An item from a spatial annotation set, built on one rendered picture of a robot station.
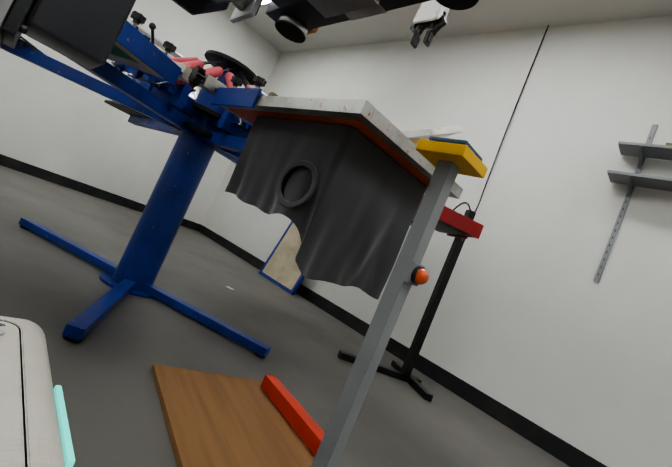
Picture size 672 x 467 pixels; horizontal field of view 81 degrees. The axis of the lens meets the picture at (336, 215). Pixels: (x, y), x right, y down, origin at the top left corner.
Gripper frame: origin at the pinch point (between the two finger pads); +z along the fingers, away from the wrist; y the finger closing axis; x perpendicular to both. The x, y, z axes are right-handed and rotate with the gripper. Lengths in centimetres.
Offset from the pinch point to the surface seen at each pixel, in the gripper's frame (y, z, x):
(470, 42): -140, -153, 195
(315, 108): 1.6, 41.2, -28.2
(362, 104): 18, 39, -27
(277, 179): -13, 62, -21
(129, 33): -52, 38, -66
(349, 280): 7, 82, 6
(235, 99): -42, 41, -31
